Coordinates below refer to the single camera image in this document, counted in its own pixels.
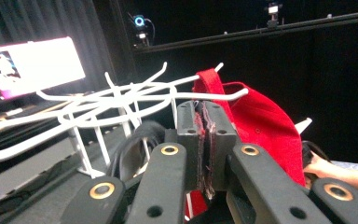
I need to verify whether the white wire display rack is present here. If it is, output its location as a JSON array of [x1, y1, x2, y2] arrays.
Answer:
[[0, 61, 250, 220]]

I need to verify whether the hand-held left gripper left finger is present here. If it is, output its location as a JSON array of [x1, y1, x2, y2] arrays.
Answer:
[[176, 100, 206, 191]]

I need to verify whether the camera with blue ring light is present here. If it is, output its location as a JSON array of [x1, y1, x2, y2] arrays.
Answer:
[[130, 12, 155, 49]]

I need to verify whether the red baseball cap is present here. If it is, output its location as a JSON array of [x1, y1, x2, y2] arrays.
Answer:
[[184, 68, 308, 219]]

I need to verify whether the black horizontal metal rail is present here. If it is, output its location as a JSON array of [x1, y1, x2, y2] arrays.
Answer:
[[132, 9, 358, 54]]

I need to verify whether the small camera on rail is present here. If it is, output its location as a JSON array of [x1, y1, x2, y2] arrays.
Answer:
[[264, 1, 283, 28]]

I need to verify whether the lit computer monitor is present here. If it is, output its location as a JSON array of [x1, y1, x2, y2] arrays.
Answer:
[[0, 35, 87, 109]]

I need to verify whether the grey metal desk frame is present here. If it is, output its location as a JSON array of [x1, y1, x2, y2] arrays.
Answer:
[[0, 134, 113, 218]]

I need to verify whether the dark curtain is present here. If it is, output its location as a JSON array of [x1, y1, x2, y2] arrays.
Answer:
[[0, 0, 134, 94]]

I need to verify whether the grey sun visor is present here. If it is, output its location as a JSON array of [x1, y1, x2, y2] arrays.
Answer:
[[106, 119, 169, 183]]

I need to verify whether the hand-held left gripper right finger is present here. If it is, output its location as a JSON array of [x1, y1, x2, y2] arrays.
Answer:
[[205, 101, 241, 189]]

